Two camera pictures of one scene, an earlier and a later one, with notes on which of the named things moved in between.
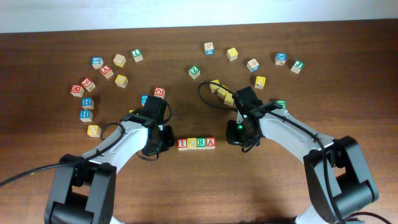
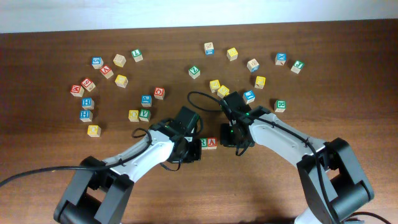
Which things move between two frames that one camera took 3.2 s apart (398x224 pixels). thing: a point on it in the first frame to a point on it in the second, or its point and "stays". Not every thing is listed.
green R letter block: [201, 143] stays
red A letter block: [211, 142] stays
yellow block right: [260, 82] stays
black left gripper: [170, 141] to [196, 154]
